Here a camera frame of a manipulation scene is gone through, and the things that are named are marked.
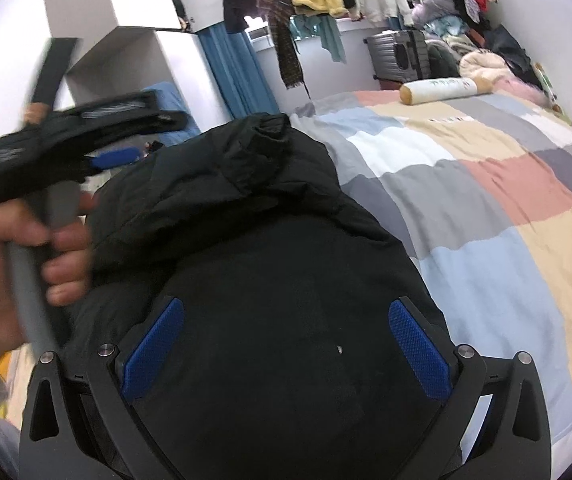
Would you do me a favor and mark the grey wall cabinet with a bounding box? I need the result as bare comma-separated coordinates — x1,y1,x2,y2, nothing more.
45,0,231,130

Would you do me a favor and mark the grey hard-shell suitcase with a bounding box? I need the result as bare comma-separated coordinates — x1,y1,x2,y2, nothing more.
364,29,431,84

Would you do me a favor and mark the blue window curtain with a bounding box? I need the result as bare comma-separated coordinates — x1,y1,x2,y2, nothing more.
197,23,279,118

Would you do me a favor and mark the brown plaid scarf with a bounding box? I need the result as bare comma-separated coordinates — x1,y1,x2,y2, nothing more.
257,0,307,89

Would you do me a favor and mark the patchwork pastel quilt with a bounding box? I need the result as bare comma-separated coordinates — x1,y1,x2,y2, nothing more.
291,91,572,478

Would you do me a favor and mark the pile of clothes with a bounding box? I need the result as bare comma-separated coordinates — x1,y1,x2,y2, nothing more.
413,0,571,122

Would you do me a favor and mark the black jacket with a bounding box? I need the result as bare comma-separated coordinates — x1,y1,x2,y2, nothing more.
64,115,445,479

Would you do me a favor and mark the cream cylindrical bolster pillow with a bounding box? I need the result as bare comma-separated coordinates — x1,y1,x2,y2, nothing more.
399,77,494,105

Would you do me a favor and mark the teal hanging garment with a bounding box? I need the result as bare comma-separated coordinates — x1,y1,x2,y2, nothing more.
289,14,347,64

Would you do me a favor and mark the person's left hand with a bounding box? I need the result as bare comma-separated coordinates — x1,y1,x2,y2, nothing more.
0,102,100,384

